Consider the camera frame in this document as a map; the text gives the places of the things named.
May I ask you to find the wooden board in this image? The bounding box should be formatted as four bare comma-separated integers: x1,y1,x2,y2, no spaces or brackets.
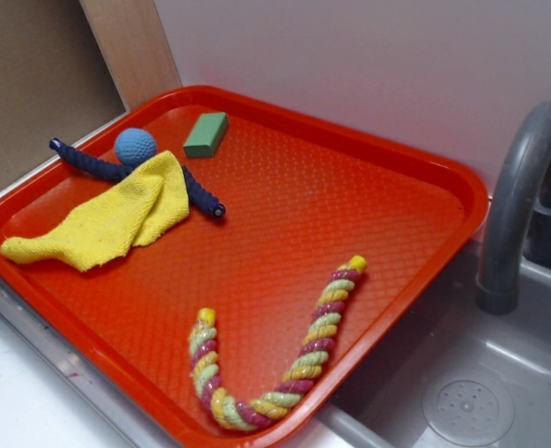
80,0,182,111

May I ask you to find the red plastic tray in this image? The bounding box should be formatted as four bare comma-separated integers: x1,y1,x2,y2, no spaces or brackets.
0,87,488,447

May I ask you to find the blue textured ball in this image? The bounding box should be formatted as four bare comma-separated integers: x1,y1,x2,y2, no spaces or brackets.
114,128,158,168

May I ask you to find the green rectangular block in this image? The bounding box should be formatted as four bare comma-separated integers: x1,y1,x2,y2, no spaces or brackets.
183,112,229,159

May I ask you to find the grey toy sink basin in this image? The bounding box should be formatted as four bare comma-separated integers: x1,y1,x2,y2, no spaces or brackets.
318,244,551,447

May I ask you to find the multicolour twisted rope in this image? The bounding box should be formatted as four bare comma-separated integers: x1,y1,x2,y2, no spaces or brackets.
188,254,368,433

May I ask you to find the dark blue twisted rope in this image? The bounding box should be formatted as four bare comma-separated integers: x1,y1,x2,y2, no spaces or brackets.
49,136,227,219

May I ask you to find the grey plastic faucet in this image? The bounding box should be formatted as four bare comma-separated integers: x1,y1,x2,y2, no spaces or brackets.
476,101,551,315

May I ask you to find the yellow cloth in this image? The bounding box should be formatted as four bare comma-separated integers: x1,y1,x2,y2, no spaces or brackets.
0,151,190,272

